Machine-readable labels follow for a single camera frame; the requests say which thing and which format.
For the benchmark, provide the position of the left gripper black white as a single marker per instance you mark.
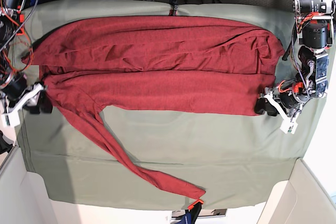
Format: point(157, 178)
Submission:
point(286, 99)

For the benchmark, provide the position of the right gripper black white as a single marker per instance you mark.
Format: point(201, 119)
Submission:
point(19, 95)

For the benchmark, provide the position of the red long-sleeve T-shirt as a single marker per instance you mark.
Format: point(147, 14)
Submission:
point(188, 64)

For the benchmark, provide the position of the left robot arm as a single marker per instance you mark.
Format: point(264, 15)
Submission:
point(312, 35)

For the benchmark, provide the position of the green table cloth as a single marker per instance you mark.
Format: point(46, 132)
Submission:
point(236, 159)

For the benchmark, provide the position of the top left orange clamp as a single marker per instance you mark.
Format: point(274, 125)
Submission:
point(20, 19)

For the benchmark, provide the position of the bottom orange blue clamp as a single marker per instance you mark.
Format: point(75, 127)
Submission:
point(191, 213)

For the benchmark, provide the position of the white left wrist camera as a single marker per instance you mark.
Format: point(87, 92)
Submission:
point(288, 127)

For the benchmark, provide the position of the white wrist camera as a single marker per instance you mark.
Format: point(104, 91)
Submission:
point(11, 119)
point(288, 127)

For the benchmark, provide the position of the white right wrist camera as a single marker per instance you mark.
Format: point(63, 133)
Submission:
point(11, 119)

